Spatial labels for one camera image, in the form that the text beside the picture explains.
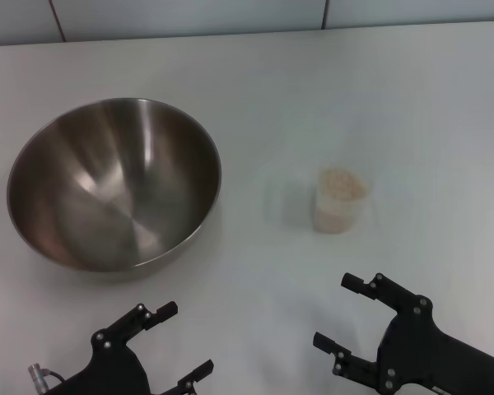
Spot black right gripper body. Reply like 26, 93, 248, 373
376, 295, 494, 395

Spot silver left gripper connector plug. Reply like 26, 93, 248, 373
27, 363, 46, 386

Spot large stainless steel bowl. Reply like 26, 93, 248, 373
7, 97, 222, 277

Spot clear plastic cup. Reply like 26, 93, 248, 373
311, 165, 371, 235

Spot white rice grains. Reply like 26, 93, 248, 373
315, 166, 370, 235

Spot thin left gripper cable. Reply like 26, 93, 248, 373
40, 369, 69, 383

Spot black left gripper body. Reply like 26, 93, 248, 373
36, 336, 154, 395

